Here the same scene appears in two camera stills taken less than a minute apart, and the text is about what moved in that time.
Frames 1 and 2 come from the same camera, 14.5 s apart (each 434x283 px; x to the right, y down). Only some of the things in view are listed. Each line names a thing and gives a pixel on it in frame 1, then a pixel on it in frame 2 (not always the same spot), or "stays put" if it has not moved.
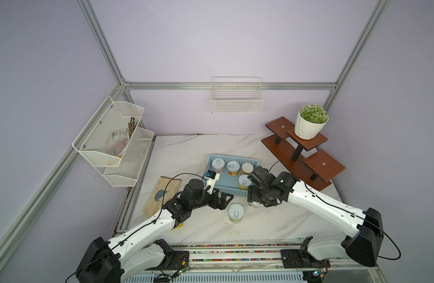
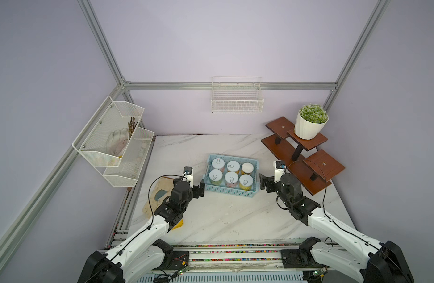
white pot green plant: (311, 121) stays put
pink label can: (218, 165) stays put
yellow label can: (233, 167) stays put
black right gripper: (252, 196) -> (270, 181)
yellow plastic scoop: (180, 226) stays put
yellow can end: (244, 182) stays put
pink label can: (255, 204) -> (231, 179)
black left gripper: (222, 203) -> (196, 192)
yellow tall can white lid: (247, 167) stays put
